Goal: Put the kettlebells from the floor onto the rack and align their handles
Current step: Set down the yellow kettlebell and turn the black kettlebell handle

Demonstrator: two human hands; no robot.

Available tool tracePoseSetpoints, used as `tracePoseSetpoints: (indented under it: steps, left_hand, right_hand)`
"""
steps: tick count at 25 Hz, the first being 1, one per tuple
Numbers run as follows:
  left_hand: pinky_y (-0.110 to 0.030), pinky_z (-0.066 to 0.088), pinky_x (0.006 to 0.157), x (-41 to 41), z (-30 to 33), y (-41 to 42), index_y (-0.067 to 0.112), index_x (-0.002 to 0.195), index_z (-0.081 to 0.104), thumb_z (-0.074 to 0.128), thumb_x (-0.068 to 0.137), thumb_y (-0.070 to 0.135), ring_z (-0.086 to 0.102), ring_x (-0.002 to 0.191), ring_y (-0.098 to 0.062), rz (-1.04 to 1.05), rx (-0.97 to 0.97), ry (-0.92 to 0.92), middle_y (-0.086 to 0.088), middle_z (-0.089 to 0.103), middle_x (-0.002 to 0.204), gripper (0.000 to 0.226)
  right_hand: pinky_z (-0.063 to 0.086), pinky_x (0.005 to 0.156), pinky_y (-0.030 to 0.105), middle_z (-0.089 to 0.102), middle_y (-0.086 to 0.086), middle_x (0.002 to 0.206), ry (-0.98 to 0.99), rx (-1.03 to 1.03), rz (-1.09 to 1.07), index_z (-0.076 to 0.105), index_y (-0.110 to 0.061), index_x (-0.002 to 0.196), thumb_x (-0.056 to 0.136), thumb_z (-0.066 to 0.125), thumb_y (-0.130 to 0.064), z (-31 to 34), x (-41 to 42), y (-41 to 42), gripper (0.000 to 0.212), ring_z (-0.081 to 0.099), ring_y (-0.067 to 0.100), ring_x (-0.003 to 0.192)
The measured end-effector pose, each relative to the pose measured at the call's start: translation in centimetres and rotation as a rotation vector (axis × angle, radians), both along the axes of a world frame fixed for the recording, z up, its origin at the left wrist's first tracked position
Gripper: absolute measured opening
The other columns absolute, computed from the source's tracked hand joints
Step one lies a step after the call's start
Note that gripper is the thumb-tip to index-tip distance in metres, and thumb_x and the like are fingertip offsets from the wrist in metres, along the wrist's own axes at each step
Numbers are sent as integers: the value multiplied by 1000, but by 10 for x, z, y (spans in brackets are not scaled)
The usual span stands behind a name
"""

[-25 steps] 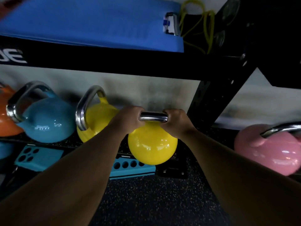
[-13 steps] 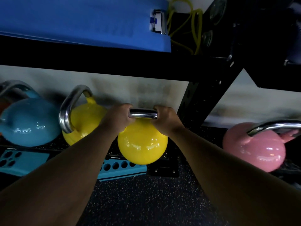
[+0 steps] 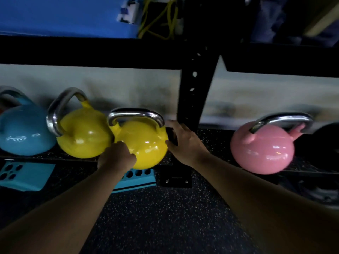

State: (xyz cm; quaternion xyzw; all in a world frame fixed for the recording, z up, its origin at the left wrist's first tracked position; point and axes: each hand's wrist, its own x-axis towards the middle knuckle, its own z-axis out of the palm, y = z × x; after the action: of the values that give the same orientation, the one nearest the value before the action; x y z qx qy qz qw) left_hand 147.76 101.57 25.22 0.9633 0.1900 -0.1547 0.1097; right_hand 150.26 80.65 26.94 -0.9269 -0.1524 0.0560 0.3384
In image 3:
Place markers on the person's left hand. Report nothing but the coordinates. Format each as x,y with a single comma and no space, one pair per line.
117,157

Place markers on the person's right hand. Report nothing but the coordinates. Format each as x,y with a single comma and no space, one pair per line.
188,146

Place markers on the black metal rack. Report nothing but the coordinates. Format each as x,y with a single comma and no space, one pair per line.
193,111

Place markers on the person's right forearm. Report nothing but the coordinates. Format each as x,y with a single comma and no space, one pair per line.
278,214

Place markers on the person's left forearm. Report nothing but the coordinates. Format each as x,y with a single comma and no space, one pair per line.
58,219

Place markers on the blue perforated block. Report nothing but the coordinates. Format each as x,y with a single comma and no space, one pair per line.
29,177
137,179

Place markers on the white tag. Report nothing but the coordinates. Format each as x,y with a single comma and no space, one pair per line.
127,11

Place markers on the blue foam mat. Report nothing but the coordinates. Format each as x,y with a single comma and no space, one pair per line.
66,15

